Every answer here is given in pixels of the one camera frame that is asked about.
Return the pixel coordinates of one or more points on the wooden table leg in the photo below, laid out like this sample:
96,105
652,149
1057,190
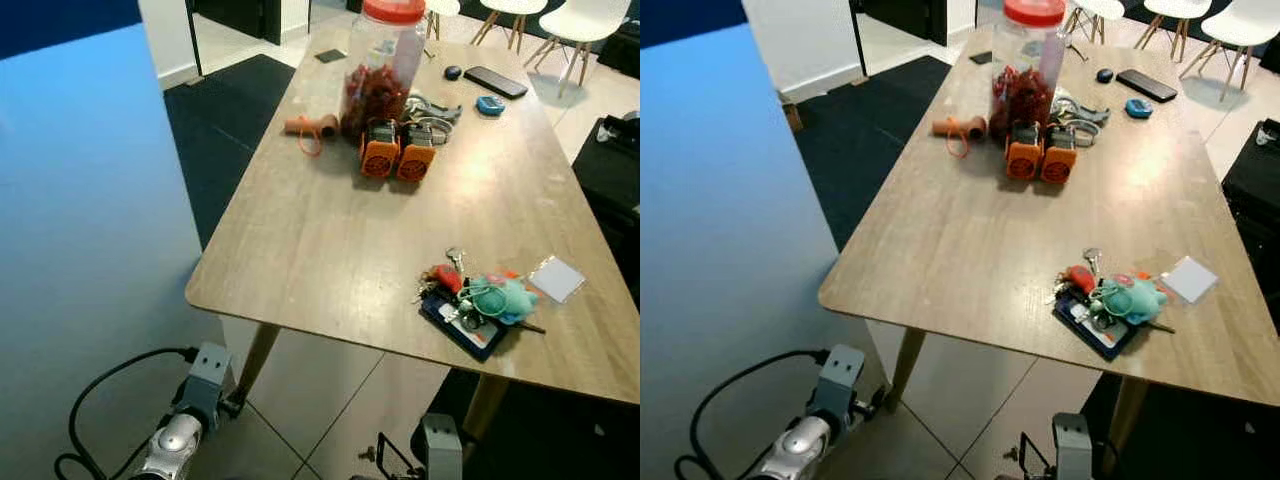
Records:
256,360
485,405
1127,410
906,365

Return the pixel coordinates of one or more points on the light wooden table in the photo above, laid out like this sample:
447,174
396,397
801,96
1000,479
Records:
960,250
330,250

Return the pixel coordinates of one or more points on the dark blue card holder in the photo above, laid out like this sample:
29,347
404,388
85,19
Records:
470,338
1100,338

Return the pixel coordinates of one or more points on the single silver key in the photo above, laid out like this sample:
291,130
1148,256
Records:
456,258
1092,258

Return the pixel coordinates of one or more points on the orange and black device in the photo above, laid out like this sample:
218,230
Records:
1024,160
417,160
1060,163
380,158

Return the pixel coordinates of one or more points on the orange-brown tube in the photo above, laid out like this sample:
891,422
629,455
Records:
958,127
310,125

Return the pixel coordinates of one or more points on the black side unit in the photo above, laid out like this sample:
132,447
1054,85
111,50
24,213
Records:
1255,180
610,190

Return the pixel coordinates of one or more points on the clear badge holder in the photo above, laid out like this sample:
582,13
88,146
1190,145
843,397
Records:
1190,280
557,280

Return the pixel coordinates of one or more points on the grey metal tool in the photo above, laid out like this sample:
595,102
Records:
1085,108
435,108

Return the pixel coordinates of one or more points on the small black card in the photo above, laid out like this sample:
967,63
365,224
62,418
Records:
980,58
331,56

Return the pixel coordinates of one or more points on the clear jar with red lid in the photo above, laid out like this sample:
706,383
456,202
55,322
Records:
1030,70
385,70

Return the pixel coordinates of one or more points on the black door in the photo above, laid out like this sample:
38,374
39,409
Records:
240,15
905,15

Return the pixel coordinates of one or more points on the small blue round case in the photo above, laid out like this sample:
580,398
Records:
490,106
1138,108

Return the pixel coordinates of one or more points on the small black mouse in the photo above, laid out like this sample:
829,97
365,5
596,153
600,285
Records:
453,72
1104,75

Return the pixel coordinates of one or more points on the black phone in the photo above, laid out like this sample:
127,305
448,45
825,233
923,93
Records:
1147,85
495,82

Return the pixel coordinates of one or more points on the white chair with wooden legs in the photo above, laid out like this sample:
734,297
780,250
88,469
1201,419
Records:
1175,8
1245,20
443,6
1095,8
512,6
590,18

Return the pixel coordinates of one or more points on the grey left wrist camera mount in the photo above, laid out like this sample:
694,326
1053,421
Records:
203,385
840,390

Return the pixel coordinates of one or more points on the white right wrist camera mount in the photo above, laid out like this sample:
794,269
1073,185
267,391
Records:
1072,450
440,450

